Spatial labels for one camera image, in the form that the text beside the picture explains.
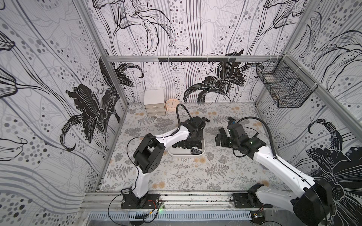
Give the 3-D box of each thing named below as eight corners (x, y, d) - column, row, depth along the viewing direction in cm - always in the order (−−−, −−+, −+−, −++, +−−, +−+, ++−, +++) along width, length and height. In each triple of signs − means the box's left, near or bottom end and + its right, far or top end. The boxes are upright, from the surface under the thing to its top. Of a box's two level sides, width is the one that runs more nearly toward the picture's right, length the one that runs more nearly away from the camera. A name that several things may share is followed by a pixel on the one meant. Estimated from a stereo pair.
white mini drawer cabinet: (147, 118, 111) (143, 106, 101) (148, 102, 123) (144, 90, 112) (166, 116, 113) (163, 104, 102) (164, 100, 125) (162, 88, 114)
